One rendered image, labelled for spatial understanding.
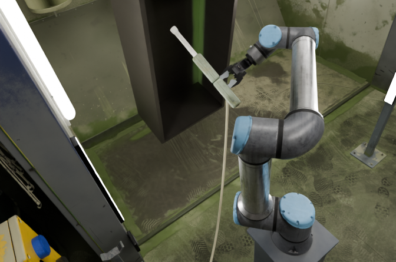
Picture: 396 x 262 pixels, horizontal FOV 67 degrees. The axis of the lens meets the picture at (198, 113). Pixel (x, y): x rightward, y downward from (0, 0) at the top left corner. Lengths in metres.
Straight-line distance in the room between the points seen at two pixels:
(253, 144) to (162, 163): 1.87
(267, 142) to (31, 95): 0.74
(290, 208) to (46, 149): 0.99
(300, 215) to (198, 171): 1.34
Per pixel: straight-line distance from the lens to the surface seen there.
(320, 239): 1.64
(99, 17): 3.04
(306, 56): 1.16
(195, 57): 1.43
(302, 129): 0.87
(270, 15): 3.84
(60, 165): 1.29
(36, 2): 2.61
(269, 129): 0.85
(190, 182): 2.50
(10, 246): 0.75
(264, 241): 1.59
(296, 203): 1.39
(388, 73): 3.40
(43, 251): 0.78
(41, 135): 1.18
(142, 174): 2.64
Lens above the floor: 2.10
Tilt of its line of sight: 43 degrees down
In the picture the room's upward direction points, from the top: 9 degrees counter-clockwise
